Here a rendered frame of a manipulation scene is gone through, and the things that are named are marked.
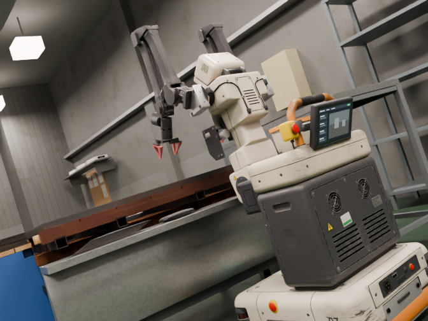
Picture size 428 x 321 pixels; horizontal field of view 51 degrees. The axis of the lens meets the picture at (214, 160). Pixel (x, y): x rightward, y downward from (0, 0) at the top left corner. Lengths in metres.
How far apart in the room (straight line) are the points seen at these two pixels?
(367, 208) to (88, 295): 1.24
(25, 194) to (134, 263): 9.24
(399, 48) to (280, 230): 3.51
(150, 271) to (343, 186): 0.97
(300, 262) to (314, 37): 4.07
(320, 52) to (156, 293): 3.94
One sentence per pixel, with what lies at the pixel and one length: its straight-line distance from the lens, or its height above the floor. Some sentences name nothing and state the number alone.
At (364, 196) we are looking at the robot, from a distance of 1.95.
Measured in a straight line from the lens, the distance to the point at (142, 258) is 2.17.
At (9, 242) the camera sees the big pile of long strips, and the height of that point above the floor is 0.83.
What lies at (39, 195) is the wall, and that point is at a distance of 11.38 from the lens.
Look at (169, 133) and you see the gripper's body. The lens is 2.25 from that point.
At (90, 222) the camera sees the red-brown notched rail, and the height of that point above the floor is 0.79.
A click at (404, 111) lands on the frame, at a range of 3.04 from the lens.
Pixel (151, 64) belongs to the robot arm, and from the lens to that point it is 2.27.
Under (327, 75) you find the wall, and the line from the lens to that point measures 5.46.
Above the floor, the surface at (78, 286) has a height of 0.55.
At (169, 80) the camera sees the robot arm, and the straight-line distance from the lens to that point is 2.15.
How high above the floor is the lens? 0.79
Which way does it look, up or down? 3 degrees up
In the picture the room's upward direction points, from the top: 18 degrees counter-clockwise
